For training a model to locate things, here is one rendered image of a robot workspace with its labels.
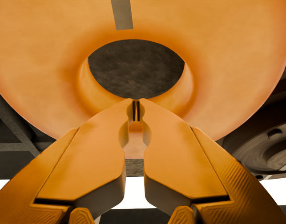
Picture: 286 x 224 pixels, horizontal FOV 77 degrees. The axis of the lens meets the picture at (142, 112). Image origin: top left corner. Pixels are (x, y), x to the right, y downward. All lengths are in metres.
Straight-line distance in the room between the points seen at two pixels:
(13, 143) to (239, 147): 6.10
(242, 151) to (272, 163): 0.09
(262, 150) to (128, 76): 0.38
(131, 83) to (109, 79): 0.07
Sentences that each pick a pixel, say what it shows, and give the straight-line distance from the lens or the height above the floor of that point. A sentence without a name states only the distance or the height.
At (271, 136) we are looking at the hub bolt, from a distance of 0.41.
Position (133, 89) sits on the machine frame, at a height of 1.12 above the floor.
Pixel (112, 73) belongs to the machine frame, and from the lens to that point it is 0.53.
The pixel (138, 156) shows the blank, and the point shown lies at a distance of 0.16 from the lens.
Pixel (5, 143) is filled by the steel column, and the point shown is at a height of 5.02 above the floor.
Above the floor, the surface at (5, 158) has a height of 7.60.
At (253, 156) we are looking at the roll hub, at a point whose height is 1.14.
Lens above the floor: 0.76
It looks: 47 degrees up
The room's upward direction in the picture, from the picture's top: 179 degrees clockwise
